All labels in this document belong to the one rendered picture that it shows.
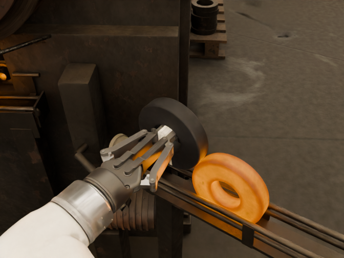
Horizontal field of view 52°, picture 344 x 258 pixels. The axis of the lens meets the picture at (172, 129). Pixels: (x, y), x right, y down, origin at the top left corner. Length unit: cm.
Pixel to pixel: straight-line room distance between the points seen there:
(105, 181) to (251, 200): 26
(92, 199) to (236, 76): 196
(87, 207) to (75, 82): 40
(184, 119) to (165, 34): 31
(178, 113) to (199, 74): 177
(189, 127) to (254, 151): 124
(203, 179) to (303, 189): 108
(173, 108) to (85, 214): 24
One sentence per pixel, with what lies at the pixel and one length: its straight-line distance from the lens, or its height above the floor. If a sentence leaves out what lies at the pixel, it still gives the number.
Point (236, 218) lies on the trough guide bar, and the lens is 68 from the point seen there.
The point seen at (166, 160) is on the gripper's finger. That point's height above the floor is 80.
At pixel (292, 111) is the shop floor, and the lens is 217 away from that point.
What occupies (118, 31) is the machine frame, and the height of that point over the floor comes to 87.
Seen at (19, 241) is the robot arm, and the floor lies 84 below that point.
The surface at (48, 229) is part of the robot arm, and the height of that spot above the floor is 84.
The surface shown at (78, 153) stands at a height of 61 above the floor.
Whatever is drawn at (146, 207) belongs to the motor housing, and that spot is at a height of 52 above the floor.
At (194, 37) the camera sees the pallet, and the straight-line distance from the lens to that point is 255.
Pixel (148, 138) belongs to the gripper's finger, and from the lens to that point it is 65.
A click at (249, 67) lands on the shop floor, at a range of 252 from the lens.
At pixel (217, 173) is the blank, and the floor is 77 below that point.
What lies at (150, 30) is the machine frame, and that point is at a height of 87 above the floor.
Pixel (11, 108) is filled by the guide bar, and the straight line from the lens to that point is 98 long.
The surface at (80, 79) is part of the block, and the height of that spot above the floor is 80.
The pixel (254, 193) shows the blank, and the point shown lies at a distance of 64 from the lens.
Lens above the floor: 125
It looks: 40 degrees down
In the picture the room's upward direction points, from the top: straight up
